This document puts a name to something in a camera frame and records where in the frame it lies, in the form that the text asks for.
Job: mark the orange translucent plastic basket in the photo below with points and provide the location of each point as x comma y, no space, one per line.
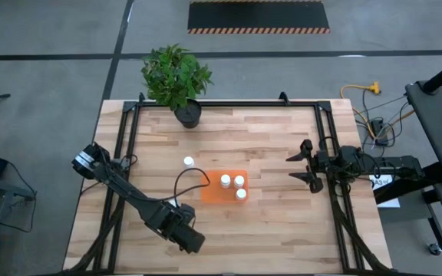
213,191

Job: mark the green leafy plant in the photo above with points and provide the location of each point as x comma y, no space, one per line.
175,74

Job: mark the black frame clamp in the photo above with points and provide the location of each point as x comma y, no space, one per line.
141,97
284,97

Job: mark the black hazard-striped floor mat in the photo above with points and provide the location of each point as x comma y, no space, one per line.
259,15

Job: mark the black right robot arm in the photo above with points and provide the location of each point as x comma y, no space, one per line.
397,165

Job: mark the black plant pot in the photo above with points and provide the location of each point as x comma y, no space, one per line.
188,115

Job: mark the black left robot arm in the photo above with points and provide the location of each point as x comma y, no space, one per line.
129,191

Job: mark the black caster wheel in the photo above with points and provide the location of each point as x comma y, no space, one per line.
434,249

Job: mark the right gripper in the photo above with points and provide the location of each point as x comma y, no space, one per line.
318,163

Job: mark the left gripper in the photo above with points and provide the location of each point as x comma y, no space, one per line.
169,220

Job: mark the black aluminium table frame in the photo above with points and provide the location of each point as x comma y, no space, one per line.
225,104

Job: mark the black power strip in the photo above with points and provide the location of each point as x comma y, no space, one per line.
378,128

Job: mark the white paper sheet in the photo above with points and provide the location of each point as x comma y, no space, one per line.
388,201

